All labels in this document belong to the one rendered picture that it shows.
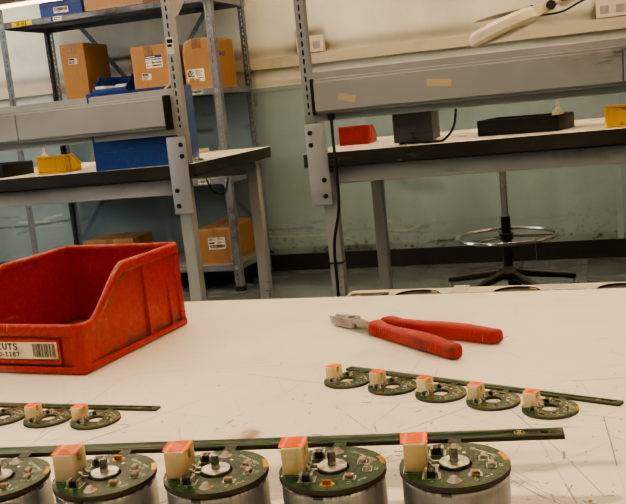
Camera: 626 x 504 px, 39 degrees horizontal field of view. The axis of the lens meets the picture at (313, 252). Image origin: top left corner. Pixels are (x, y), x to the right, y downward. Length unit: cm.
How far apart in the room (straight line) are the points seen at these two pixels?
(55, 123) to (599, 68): 161
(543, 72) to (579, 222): 225
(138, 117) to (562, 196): 248
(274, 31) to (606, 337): 440
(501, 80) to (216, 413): 207
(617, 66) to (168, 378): 204
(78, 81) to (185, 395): 445
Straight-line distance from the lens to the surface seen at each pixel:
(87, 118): 286
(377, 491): 21
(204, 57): 453
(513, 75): 246
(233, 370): 52
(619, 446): 38
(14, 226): 570
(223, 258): 455
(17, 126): 300
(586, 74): 245
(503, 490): 21
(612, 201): 461
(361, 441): 23
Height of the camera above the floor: 90
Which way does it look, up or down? 9 degrees down
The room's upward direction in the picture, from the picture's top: 6 degrees counter-clockwise
